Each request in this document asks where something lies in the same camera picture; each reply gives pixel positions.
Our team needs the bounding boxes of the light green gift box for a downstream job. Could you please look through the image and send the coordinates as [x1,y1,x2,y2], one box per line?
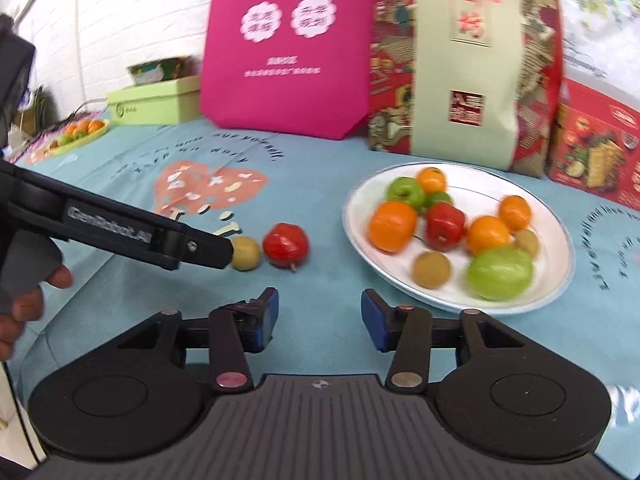
[106,75,202,126]

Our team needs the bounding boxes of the red cracker box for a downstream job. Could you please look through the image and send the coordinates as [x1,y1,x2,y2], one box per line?
[547,78,639,209]

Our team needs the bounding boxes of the person left hand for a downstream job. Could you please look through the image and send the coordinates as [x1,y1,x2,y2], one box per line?
[0,264,73,362]

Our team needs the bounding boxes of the dark green patterned bowl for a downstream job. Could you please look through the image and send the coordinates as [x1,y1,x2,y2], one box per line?
[127,56,192,86]

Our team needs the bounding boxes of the blue printed tablecloth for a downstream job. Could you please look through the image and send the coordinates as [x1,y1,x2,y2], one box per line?
[10,120,639,478]

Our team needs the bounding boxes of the green tray with fruits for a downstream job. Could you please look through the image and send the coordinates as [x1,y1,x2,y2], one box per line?
[46,118,110,156]

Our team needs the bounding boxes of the white floral bag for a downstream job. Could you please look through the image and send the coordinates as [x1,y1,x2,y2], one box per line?
[560,0,639,98]

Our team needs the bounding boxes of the green red liquor gift bag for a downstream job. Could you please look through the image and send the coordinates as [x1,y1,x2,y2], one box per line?
[368,0,563,177]

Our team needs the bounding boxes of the brown longan hidden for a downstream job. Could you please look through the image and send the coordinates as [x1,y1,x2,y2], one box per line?
[231,236,262,272]

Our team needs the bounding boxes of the white ceramic plate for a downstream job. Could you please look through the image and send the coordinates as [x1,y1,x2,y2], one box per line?
[342,160,575,316]

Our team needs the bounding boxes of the orange tangerine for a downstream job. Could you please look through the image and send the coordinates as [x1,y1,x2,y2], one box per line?
[465,216,511,257]
[416,167,448,195]
[367,200,418,254]
[498,195,533,233]

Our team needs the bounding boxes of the small green apple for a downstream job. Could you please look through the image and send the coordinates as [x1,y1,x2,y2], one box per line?
[386,177,426,211]

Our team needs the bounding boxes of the pink tote bag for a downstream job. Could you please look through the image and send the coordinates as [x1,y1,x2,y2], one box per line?
[200,0,372,140]

